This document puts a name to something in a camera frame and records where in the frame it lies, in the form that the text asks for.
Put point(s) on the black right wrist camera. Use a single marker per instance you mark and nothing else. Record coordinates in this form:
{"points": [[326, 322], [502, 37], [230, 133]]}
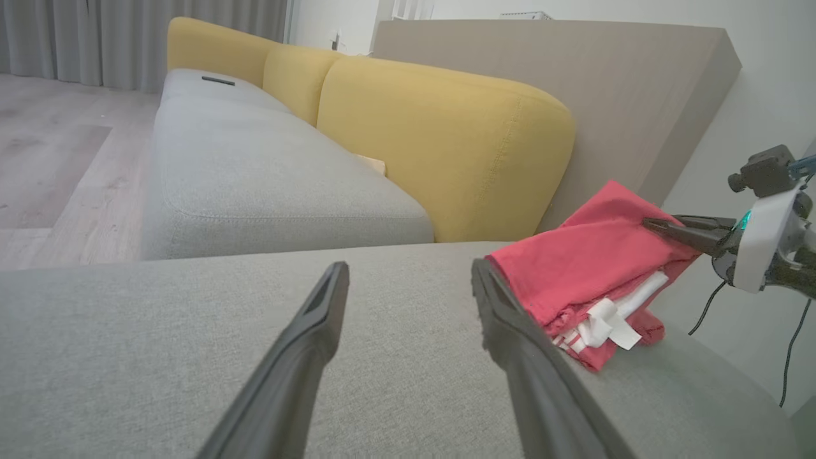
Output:
{"points": [[765, 172]]}

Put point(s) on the small tan tag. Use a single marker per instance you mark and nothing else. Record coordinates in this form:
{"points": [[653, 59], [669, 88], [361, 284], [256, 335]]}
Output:
{"points": [[373, 164]]}

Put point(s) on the red number 23 jersey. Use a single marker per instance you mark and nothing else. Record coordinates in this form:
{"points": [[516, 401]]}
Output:
{"points": [[574, 268]]}

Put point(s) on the grey sofa chaise seat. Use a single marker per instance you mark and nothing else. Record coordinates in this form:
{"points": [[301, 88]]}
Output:
{"points": [[159, 331]]}

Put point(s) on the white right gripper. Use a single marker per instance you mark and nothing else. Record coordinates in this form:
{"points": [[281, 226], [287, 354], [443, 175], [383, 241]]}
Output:
{"points": [[762, 248]]}

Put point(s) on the black remote control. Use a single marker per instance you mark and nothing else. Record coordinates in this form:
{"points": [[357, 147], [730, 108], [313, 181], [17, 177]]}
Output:
{"points": [[218, 80]]}

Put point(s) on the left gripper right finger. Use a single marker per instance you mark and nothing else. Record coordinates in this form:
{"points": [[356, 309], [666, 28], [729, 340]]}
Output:
{"points": [[548, 414]]}

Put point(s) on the white box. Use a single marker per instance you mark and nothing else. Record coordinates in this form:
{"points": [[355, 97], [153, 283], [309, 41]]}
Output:
{"points": [[526, 15]]}

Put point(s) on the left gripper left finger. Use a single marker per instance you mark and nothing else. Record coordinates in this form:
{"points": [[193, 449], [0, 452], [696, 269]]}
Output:
{"points": [[280, 401]]}

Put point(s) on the grey sofa seat cushion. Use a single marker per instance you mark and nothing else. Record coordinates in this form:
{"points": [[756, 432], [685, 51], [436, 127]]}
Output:
{"points": [[255, 191]]}

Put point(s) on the wall socket with plug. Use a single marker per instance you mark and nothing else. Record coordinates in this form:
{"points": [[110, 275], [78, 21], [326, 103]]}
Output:
{"points": [[335, 41]]}

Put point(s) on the large yellow sofa back cushion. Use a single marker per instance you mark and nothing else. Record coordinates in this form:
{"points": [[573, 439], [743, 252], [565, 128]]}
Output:
{"points": [[446, 140]]}

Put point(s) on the grey curtain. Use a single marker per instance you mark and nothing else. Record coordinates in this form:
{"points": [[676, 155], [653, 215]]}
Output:
{"points": [[95, 38]]}

